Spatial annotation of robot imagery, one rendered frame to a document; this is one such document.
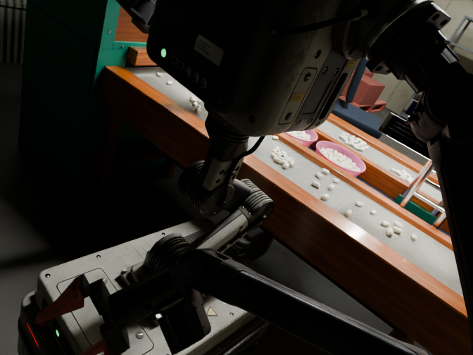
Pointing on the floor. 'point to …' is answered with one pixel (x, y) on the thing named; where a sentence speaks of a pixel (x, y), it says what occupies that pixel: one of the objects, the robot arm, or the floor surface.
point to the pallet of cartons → (367, 94)
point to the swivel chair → (363, 118)
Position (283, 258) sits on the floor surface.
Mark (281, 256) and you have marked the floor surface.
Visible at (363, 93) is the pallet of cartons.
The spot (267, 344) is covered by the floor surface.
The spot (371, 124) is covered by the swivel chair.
